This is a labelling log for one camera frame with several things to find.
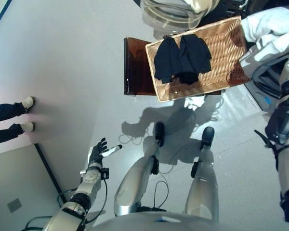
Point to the round glass washer door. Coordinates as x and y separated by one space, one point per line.
171 14

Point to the brown amber acrylic stool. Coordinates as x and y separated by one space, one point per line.
137 72

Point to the robot torso grey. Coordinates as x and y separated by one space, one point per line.
163 223

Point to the grey wall socket plate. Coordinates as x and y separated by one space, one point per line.
14 205

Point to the robot left hand black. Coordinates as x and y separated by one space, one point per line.
96 156

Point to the dark grey washing machine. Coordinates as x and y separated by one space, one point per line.
262 98

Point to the robot left leg silver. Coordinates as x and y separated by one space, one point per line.
132 187

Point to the white garment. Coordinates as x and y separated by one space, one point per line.
267 26

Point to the robot left arm silver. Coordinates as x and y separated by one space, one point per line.
89 183

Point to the flat rectangular wicker basket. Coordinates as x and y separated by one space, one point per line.
221 53

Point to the black garment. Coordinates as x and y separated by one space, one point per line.
195 55
166 60

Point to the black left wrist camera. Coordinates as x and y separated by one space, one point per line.
105 173

